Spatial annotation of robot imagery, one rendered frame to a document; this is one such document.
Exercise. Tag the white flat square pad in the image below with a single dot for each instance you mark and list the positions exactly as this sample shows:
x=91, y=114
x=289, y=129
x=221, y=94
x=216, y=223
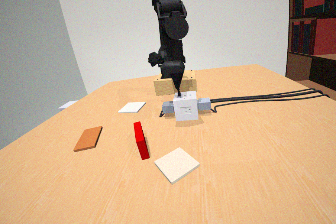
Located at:
x=132, y=107

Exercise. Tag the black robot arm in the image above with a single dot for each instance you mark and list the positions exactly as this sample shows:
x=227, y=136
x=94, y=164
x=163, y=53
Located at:
x=172, y=26

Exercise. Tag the white flat square slab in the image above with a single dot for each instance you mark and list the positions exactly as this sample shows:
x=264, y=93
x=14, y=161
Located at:
x=176, y=165

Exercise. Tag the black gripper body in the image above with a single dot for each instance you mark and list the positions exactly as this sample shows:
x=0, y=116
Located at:
x=176, y=59

